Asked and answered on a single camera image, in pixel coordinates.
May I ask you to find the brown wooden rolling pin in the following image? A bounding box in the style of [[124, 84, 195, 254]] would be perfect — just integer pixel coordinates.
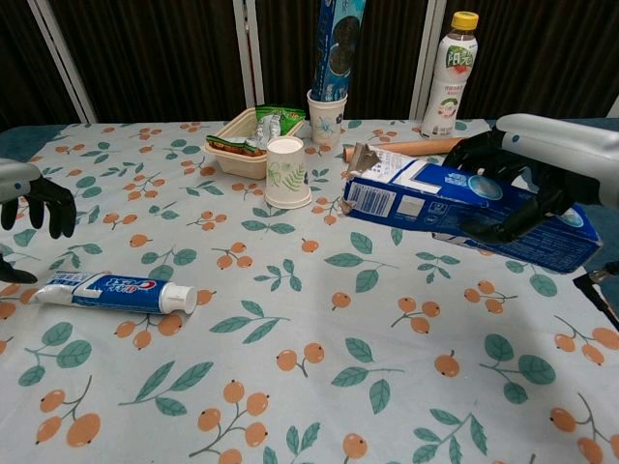
[[341, 136, 468, 164]]

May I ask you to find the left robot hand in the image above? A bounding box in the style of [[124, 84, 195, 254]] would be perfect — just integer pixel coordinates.
[[0, 158, 77, 285]]

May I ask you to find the white drink bottle yellow cap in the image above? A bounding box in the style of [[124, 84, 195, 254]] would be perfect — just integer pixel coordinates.
[[419, 10, 481, 140]]

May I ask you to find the floral print tablecloth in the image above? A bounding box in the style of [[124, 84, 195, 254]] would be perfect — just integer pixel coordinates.
[[0, 118, 619, 464]]

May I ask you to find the blue toothpaste box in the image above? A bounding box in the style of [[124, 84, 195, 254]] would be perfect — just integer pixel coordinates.
[[340, 142, 604, 276]]

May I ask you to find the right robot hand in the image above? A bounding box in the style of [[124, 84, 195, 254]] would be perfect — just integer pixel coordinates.
[[443, 114, 619, 246]]

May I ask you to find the blue cookie package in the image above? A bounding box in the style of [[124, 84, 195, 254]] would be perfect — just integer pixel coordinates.
[[310, 0, 361, 102]]

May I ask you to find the beige food tray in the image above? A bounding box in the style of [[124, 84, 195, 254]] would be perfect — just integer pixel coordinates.
[[201, 107, 307, 181]]

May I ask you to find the orange green snack packet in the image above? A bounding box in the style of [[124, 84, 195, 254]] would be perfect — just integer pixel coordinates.
[[205, 134, 270, 159]]

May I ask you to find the white partition frame post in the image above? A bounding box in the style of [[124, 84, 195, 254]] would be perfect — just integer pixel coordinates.
[[31, 0, 101, 125], [408, 0, 449, 121], [231, 0, 265, 110]]

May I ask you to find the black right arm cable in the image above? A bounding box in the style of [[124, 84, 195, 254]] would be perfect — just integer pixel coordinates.
[[573, 260, 619, 334]]

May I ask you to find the paper cup blue flower print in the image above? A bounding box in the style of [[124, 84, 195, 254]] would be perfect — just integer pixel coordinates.
[[307, 89, 349, 145]]

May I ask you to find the silver snack packet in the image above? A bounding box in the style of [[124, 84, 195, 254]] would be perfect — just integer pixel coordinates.
[[250, 115, 282, 147]]

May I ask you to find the blue white toothpaste tube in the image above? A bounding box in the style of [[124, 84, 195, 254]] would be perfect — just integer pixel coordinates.
[[27, 271, 198, 316]]

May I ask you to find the paper cup green leaf print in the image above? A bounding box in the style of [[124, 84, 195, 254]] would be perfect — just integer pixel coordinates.
[[264, 135, 313, 210]]

